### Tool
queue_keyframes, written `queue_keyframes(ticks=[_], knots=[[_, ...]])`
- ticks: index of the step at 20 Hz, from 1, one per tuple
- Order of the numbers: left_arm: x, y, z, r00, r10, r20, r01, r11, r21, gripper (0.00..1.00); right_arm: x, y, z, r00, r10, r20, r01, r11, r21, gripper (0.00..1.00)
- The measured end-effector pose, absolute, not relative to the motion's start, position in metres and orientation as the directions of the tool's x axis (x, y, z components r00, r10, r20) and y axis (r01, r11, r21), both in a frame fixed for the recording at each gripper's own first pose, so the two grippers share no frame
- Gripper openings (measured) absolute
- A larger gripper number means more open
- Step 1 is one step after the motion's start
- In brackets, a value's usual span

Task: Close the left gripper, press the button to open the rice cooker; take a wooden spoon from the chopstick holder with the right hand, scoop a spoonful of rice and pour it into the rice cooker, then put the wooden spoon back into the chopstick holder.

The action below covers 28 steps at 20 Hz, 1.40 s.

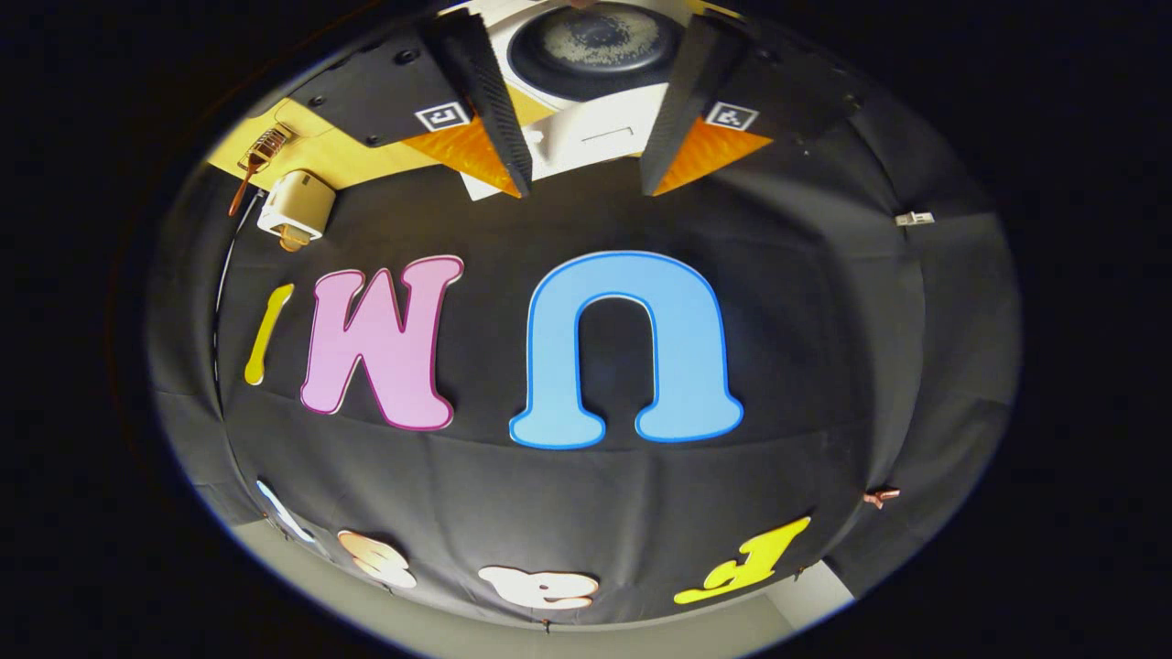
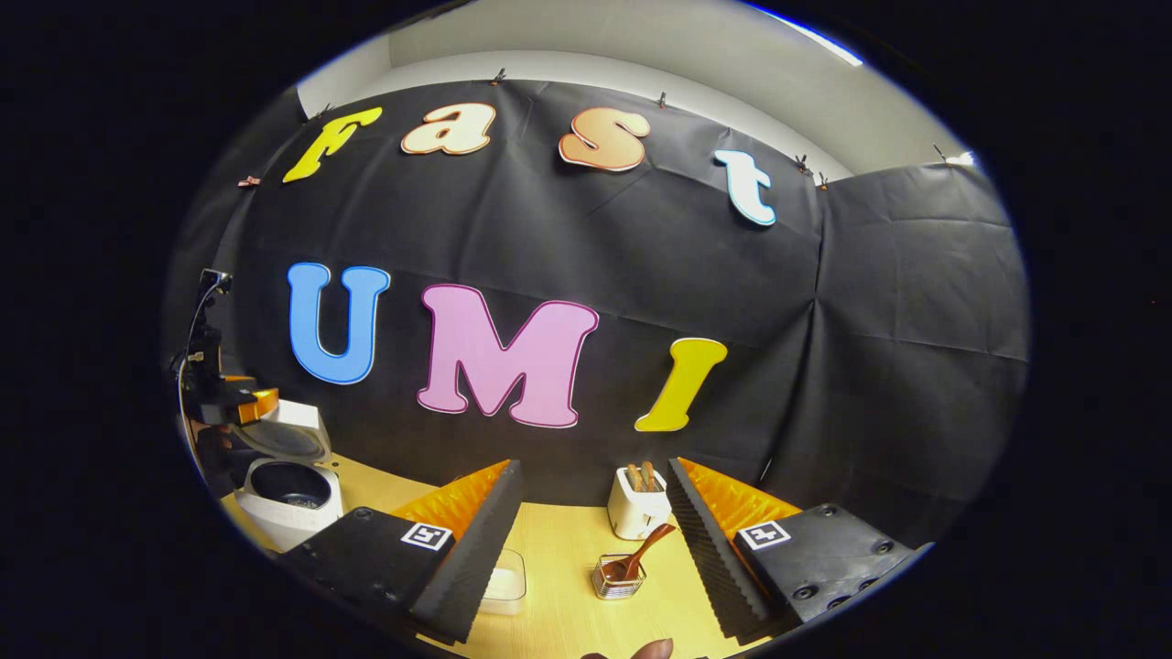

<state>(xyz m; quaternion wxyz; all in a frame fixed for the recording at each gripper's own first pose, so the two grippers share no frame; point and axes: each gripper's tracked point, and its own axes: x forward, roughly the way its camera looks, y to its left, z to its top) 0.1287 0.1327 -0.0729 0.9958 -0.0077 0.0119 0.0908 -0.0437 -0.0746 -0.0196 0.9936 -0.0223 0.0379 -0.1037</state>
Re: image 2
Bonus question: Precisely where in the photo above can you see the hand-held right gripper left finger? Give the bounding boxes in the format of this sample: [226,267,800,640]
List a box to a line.
[275,459,526,644]

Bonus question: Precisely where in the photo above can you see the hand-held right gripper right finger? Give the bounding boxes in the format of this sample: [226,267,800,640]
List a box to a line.
[668,458,935,642]

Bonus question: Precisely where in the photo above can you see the clear plastic rice container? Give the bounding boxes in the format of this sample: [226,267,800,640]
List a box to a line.
[480,547,528,616]

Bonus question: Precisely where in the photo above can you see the wooden spoon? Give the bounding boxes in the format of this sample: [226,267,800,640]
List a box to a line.
[602,523,677,584]

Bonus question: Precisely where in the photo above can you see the metal wire chopstick holder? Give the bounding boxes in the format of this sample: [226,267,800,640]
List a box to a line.
[592,552,647,601]

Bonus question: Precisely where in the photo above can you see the white rice cooker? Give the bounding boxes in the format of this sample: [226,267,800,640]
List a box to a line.
[232,399,345,552]

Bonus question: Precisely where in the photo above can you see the white toaster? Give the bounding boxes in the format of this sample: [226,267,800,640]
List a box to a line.
[608,465,674,541]

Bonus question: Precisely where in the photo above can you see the black backdrop cloth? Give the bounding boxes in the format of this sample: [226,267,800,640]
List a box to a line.
[165,78,1033,550]

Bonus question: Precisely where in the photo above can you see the thin gripper cable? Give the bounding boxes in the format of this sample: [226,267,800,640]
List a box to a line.
[177,277,222,385]

